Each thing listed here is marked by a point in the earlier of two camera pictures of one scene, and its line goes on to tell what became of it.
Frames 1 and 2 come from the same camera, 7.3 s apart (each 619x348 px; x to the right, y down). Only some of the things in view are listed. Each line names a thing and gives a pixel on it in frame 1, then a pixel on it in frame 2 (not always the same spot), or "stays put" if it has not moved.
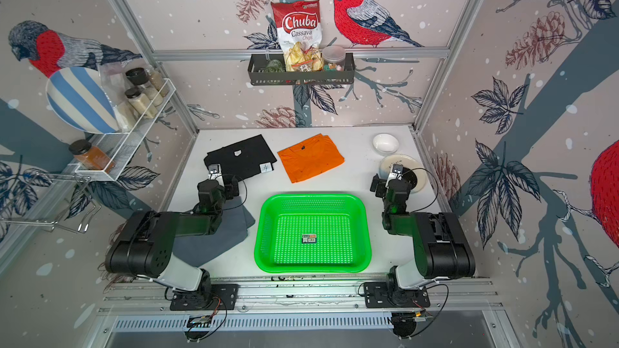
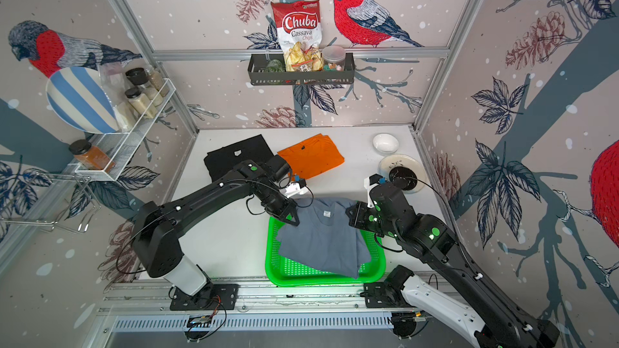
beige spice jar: (135, 97) stays put
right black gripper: (380, 184) to (356, 221)
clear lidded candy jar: (334, 57) stays put
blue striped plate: (76, 96) stays put
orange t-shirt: (310, 158) stays put
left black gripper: (230, 192) to (287, 210)
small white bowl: (385, 142) stays put
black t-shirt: (243, 159) stays put
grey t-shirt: (197, 250) to (325, 237)
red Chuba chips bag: (299, 24) stays put
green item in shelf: (275, 66) stays put
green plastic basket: (313, 233) to (287, 272)
